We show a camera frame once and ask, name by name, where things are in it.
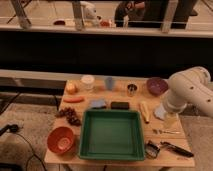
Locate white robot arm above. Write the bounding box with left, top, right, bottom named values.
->
left=162, top=67, right=213, bottom=128

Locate blue plastic cup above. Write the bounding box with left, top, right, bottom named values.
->
left=105, top=77, right=115, bottom=91

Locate white paper cup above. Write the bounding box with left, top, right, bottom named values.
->
left=81, top=75, right=95, bottom=90

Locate light blue plate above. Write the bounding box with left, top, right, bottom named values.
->
left=154, top=104, right=166, bottom=120

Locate metal fork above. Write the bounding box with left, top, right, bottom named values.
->
left=152, top=129, right=180, bottom=134

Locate purple bowl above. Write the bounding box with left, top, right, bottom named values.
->
left=146, top=77, right=168, bottom=96

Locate small metal cutter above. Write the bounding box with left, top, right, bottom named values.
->
left=145, top=140, right=160, bottom=158

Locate black rectangular block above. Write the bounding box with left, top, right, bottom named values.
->
left=110, top=102, right=129, bottom=110

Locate green plastic tray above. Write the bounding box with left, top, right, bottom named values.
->
left=78, top=109, right=145, bottom=161

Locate blue sponge cloth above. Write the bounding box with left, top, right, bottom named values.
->
left=89, top=99, right=106, bottom=109

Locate purple grape bunch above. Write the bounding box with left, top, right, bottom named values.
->
left=55, top=107, right=81, bottom=126

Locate yellow orange fruit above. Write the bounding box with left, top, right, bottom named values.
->
left=65, top=82, right=77, bottom=94

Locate orange plastic bowl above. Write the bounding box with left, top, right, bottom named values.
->
left=47, top=126, right=75, bottom=155

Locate person in background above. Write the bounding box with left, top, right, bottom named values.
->
left=114, top=0, right=145, bottom=27

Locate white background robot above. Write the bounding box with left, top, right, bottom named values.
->
left=80, top=1, right=99, bottom=27

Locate black handled peeler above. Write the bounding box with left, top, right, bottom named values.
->
left=160, top=141, right=194, bottom=158

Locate black cable on floor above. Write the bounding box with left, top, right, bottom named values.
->
left=0, top=123, right=48, bottom=171

